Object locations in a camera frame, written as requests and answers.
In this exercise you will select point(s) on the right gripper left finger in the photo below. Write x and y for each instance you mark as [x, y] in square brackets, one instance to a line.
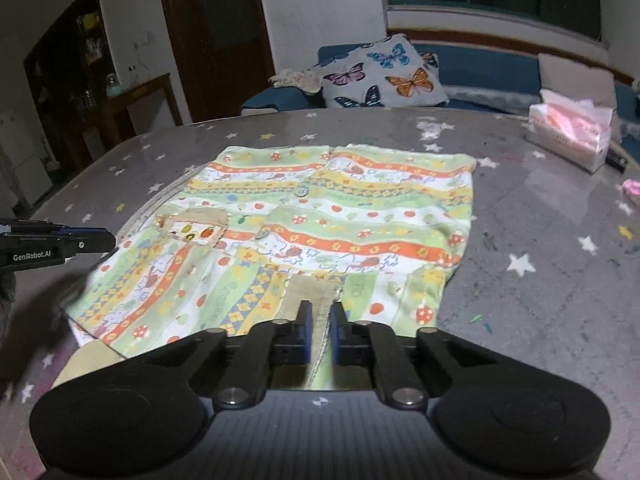
[254, 357]

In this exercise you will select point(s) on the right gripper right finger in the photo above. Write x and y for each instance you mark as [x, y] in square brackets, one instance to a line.
[386, 357]

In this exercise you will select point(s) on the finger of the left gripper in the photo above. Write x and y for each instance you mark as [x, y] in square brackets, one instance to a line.
[31, 252]
[39, 228]

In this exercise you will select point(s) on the colourful patterned children's garment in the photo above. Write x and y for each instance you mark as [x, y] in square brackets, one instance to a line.
[247, 237]

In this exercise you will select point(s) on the left gloved hand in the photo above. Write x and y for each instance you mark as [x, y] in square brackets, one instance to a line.
[7, 298]

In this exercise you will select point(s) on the wooden side table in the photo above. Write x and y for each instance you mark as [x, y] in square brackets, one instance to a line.
[140, 97]

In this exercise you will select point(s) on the dark wooden shelf cabinet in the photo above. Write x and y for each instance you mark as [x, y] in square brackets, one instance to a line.
[66, 72]

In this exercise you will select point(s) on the brown wooden door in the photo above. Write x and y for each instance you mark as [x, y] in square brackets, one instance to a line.
[222, 52]

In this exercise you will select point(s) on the crumpled beige cloth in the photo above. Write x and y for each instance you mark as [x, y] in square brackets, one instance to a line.
[307, 81]

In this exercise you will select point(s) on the butterfly print pillow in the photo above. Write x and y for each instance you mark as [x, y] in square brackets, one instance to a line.
[386, 73]

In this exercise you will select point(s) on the blue sofa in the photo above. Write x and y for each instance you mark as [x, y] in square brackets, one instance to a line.
[474, 79]

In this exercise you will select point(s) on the pink tissue pack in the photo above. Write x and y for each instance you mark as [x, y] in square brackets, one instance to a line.
[576, 130]

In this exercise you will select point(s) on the pink hair scrunchie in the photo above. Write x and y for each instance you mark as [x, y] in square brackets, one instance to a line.
[631, 191]

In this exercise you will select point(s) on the grey cushion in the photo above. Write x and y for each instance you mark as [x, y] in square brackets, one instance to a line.
[577, 81]

